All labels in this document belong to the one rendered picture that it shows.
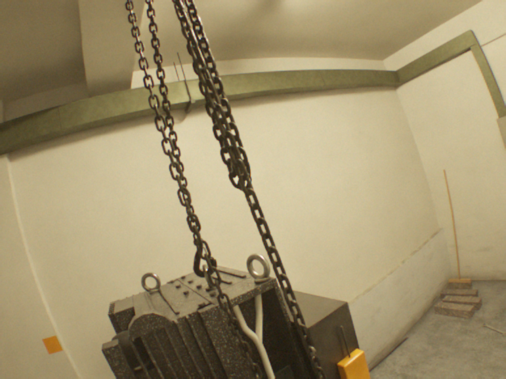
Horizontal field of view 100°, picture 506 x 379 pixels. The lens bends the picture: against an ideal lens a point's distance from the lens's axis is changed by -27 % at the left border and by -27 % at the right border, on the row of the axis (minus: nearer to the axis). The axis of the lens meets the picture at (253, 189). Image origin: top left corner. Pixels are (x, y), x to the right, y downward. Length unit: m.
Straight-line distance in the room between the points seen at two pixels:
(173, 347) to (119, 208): 1.25
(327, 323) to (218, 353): 0.26
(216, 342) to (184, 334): 0.07
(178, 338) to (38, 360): 1.40
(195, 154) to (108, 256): 0.85
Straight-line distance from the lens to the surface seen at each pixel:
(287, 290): 0.36
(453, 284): 3.75
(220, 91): 0.41
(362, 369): 0.82
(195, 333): 0.65
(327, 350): 0.75
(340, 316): 0.74
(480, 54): 3.19
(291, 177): 2.18
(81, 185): 1.83
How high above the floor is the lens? 1.81
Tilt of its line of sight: 2 degrees up
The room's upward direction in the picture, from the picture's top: 19 degrees counter-clockwise
